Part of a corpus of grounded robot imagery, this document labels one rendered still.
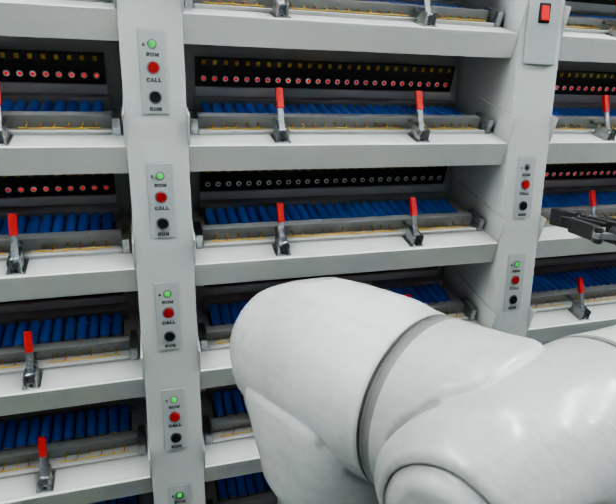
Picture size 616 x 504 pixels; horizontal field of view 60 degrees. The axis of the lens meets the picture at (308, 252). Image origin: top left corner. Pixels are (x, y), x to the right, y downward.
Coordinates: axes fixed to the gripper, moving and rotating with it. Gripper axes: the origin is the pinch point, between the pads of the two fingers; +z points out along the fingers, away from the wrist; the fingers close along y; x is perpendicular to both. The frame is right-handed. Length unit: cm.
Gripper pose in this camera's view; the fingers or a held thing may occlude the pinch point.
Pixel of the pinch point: (567, 219)
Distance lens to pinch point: 107.3
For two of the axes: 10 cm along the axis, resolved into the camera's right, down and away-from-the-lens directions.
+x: 0.1, -9.7, -2.4
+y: 9.6, -0.6, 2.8
